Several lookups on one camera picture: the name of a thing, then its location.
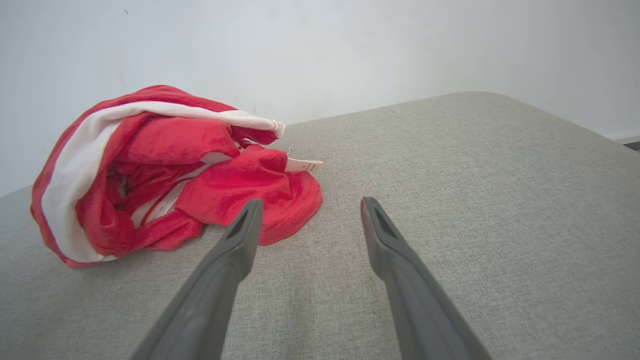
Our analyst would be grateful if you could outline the red shorts with white stripe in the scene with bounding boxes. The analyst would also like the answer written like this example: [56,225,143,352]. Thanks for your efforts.
[30,85,287,268]

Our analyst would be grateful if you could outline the red Bulls 23 jersey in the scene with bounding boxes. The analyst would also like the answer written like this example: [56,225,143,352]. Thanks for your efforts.
[107,117,324,251]

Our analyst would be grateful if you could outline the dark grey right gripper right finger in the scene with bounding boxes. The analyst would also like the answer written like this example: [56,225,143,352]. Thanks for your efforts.
[360,196,493,360]

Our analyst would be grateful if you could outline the white wall baseboard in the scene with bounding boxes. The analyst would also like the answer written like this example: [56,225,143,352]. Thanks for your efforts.
[604,132,640,152]

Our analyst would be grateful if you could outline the grey fabric sofa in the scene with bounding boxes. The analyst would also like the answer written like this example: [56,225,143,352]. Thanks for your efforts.
[0,91,640,360]

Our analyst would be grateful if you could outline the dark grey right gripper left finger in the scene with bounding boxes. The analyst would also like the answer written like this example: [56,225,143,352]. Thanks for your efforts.
[131,198,264,360]

